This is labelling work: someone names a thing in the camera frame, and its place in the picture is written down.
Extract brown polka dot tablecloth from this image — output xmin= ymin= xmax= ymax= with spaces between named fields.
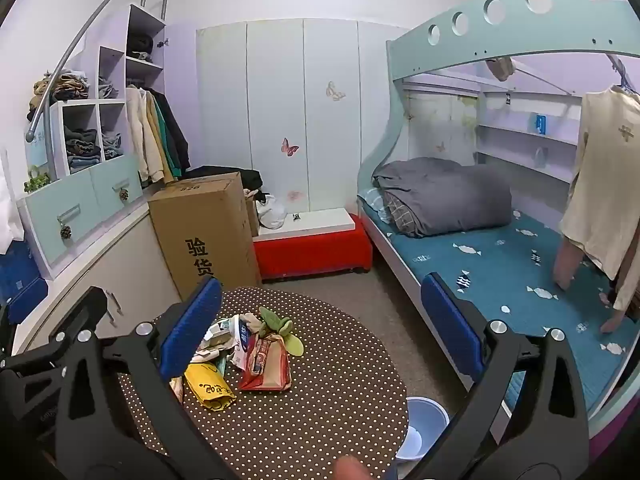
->
xmin=107 ymin=287 xmax=408 ymax=480

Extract white cubby shelf unit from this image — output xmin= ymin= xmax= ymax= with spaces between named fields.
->
xmin=47 ymin=4 xmax=168 ymax=181

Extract white small carton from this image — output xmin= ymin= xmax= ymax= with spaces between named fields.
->
xmin=200 ymin=317 xmax=236 ymax=356

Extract black folded clothes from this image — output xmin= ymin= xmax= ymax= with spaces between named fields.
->
xmin=126 ymin=32 xmax=156 ymax=63

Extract black jacket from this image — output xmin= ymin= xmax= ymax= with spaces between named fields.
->
xmin=147 ymin=87 xmax=192 ymax=176

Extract white plastic bag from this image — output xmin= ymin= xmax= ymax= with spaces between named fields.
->
xmin=256 ymin=192 xmax=288 ymax=230

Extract person's right hand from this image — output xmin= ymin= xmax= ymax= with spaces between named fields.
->
xmin=332 ymin=455 xmax=371 ymax=480

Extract white wardrobe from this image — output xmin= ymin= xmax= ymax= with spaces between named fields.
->
xmin=196 ymin=18 xmax=416 ymax=213

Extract green wrapper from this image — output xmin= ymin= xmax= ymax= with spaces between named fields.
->
xmin=257 ymin=306 xmax=305 ymax=356

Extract staircase shelf with clothes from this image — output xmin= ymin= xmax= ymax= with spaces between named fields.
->
xmin=26 ymin=0 xmax=173 ymax=143

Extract white blue wrapper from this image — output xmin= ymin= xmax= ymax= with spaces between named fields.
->
xmin=231 ymin=312 xmax=261 ymax=371

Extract cream jacket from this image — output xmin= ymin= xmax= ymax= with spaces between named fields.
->
xmin=125 ymin=85 xmax=166 ymax=186

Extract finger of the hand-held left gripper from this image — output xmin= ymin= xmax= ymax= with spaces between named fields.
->
xmin=50 ymin=287 xmax=108 ymax=346
xmin=7 ymin=277 xmax=48 ymax=325

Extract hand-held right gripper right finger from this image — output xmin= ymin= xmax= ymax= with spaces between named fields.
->
xmin=415 ymin=272 xmax=591 ymax=480

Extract large cardboard box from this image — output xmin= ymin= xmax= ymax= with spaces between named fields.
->
xmin=147 ymin=171 xmax=262 ymax=301

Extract white paper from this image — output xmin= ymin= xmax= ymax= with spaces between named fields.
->
xmin=190 ymin=345 xmax=231 ymax=367

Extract light blue wastebasket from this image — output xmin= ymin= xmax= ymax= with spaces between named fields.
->
xmin=395 ymin=396 xmax=451 ymax=463

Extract white cloth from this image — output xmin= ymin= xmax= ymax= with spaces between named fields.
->
xmin=0 ymin=150 xmax=25 ymax=256

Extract teal candy print bed sheet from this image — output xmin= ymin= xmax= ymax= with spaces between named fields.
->
xmin=361 ymin=187 xmax=640 ymax=411

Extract grey quilt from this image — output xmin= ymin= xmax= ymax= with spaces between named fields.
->
xmin=372 ymin=156 xmax=513 ymax=238

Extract dark folded clothes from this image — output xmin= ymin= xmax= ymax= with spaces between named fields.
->
xmin=64 ymin=127 xmax=101 ymax=168

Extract blue printed box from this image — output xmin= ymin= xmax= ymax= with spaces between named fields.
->
xmin=0 ymin=240 xmax=33 ymax=288

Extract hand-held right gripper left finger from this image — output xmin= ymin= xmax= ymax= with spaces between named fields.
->
xmin=54 ymin=276 xmax=236 ymax=480

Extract green plant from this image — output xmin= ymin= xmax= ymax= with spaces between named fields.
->
xmin=24 ymin=165 xmax=53 ymax=195

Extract white curved cabinet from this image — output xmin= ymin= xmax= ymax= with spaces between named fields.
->
xmin=10 ymin=200 xmax=183 ymax=356

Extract light blue pillow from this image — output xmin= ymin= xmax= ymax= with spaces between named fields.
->
xmin=361 ymin=187 xmax=396 ymax=223

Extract pile of brown clothes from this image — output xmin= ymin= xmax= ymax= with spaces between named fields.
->
xmin=27 ymin=72 xmax=91 ymax=111

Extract teal bunk bed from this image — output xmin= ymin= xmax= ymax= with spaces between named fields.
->
xmin=357 ymin=0 xmax=640 ymax=461

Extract pink pants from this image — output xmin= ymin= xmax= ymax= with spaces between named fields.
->
xmin=552 ymin=232 xmax=640 ymax=336

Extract green jacket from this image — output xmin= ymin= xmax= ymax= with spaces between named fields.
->
xmin=152 ymin=95 xmax=182 ymax=178

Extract cream shirt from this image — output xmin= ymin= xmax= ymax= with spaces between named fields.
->
xmin=559 ymin=85 xmax=640 ymax=311

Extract brown cloth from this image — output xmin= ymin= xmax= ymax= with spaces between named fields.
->
xmin=485 ymin=56 xmax=516 ymax=81

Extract small cardboard box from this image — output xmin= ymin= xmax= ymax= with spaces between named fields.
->
xmin=244 ymin=196 xmax=261 ymax=238

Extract black bag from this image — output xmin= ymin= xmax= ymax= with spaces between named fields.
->
xmin=186 ymin=165 xmax=264 ymax=192

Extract blue clothes hanger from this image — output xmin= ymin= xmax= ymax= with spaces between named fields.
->
xmin=602 ymin=52 xmax=640 ymax=96

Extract red bench with white top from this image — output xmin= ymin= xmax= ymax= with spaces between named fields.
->
xmin=252 ymin=208 xmax=373 ymax=281

